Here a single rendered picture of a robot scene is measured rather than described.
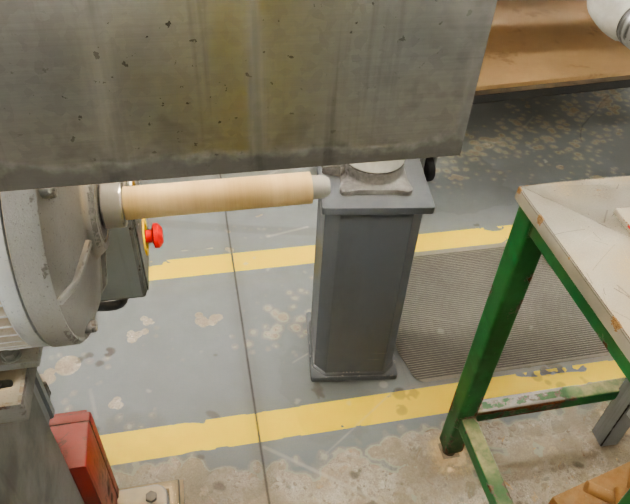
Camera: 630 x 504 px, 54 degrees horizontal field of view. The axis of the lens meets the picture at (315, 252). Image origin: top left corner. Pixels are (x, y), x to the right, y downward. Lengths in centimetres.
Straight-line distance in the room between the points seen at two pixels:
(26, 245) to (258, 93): 22
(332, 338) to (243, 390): 33
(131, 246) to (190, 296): 135
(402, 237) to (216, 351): 79
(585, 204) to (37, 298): 99
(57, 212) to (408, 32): 30
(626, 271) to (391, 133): 78
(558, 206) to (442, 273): 120
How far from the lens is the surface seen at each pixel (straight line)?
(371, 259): 162
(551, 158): 319
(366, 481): 183
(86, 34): 36
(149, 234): 99
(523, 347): 222
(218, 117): 38
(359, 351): 191
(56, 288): 53
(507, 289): 135
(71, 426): 124
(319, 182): 61
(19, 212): 50
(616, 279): 112
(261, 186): 60
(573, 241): 116
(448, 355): 212
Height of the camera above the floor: 162
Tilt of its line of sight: 43 degrees down
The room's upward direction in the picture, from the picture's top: 3 degrees clockwise
